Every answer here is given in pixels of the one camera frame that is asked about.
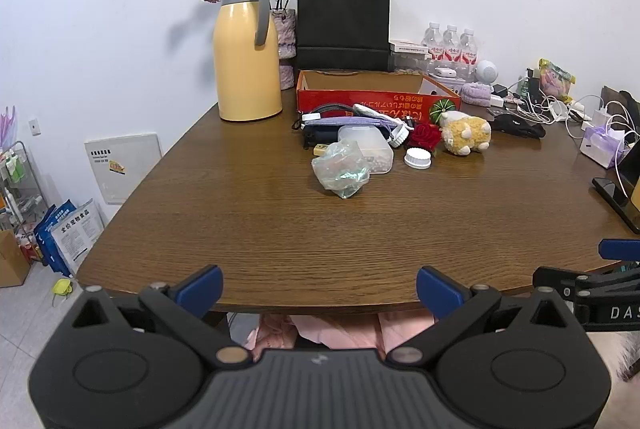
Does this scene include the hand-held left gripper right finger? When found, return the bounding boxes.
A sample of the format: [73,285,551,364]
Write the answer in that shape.
[387,266,568,370]

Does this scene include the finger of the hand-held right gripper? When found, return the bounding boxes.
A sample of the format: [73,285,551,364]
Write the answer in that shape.
[532,262,640,296]
[598,238,640,261]

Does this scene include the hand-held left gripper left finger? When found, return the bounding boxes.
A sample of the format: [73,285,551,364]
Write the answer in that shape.
[70,265,253,370]

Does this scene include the white round lid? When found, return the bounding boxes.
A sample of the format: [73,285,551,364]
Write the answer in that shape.
[403,147,433,170]

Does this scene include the clear plastic bag green contents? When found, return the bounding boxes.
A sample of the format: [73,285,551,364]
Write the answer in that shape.
[311,140,371,200]

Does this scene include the red fabric rose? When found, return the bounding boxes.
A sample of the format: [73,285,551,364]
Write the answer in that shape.
[407,123,444,156]

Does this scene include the yellow plush toy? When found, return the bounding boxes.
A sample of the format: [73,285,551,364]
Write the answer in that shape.
[440,110,494,156]

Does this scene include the white face brush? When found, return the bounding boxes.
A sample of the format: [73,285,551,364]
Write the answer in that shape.
[352,104,410,148]

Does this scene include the clear container with beads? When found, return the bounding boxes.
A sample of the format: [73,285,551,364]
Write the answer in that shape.
[337,125,395,175]

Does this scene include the purple pouch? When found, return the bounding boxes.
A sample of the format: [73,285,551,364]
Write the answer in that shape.
[303,116,397,130]

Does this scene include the dark blue pouch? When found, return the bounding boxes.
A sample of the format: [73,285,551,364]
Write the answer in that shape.
[302,128,347,150]

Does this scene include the red cardboard box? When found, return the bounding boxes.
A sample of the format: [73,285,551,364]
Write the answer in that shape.
[296,69,462,126]

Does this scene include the black phone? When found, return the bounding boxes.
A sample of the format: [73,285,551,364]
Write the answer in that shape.
[592,177,640,235]

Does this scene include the person's pink-clothed legs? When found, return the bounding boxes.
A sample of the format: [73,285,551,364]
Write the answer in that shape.
[245,311,437,361]

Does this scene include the blue white feed bags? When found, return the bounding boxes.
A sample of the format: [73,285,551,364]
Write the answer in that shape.
[34,198,106,278]

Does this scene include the black cloth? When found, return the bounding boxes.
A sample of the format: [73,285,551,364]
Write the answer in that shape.
[492,113,547,140]

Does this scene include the colourful snack bag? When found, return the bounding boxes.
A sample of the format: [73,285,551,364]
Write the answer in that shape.
[537,58,577,102]

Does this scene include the brown cardboard box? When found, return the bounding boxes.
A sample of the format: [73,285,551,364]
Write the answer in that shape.
[0,229,32,289]

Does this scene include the purple fluffy cloth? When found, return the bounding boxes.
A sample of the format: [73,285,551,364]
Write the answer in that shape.
[460,82,496,106]

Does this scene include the white round device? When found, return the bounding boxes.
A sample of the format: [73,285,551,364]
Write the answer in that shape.
[474,60,500,84]

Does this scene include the clear plastic storage box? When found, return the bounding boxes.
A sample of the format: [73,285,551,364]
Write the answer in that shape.
[390,55,431,74]

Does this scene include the yellow vase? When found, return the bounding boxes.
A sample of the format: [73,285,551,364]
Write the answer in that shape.
[212,0,284,124]

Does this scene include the white flat box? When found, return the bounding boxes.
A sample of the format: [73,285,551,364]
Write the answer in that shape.
[389,39,431,60]

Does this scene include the clear water bottle red label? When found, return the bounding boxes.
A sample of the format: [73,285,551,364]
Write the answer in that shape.
[441,25,461,66]
[421,23,444,66]
[458,28,479,66]

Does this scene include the patterned flower vase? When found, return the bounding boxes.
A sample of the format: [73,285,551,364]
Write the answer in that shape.
[271,8,298,90]

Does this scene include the black paper bag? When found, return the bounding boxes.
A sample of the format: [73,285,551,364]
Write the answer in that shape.
[297,0,392,74]

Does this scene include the white cable bundle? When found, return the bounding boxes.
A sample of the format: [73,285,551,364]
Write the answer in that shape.
[500,91,640,137]

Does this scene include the wire storage rack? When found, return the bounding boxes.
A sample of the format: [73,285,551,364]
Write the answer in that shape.
[0,140,52,260]

